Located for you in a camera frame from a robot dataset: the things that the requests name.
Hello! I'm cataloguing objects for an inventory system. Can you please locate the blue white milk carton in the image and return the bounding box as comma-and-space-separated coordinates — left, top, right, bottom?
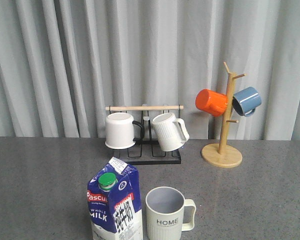
86, 157, 143, 240

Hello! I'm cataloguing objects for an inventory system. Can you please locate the cream HOME mug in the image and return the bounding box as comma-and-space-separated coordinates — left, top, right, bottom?
145, 186, 197, 240

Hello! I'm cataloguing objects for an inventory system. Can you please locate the white ribbed mug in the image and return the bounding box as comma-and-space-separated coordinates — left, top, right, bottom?
151, 112, 190, 152

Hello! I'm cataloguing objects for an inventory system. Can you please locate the orange mug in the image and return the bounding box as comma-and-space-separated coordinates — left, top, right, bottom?
195, 89, 228, 117

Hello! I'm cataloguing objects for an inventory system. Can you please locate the wooden mug tree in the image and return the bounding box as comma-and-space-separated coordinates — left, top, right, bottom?
201, 62, 245, 168

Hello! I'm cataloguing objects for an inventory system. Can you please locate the blue mug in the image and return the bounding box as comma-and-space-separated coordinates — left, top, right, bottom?
232, 86, 262, 117

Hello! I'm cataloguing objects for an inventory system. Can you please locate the grey pleated curtain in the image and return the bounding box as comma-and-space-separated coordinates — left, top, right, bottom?
0, 0, 300, 140

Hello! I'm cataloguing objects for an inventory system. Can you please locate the white mug black handle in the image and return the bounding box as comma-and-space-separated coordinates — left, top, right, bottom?
105, 112, 145, 150

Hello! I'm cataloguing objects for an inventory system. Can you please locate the black wire mug rack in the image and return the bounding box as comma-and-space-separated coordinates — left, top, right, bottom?
105, 104, 184, 165

